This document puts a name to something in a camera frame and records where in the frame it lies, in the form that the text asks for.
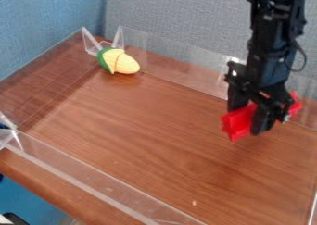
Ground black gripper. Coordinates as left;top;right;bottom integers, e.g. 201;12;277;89
225;61;294;136

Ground red plastic block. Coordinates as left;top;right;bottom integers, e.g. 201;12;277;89
221;92;302;142

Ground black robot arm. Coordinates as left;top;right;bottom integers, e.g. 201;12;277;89
225;0;306;135

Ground clear acrylic back barrier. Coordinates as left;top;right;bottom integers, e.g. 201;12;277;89
80;26;317;131

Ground clear acrylic barrier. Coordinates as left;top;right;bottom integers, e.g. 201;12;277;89
0;111;207;225
80;26;317;131

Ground yellow toy corn cob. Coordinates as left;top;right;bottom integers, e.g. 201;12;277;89
96;47;140;74

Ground clear acrylic front barrier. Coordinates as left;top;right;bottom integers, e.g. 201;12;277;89
0;111;207;225

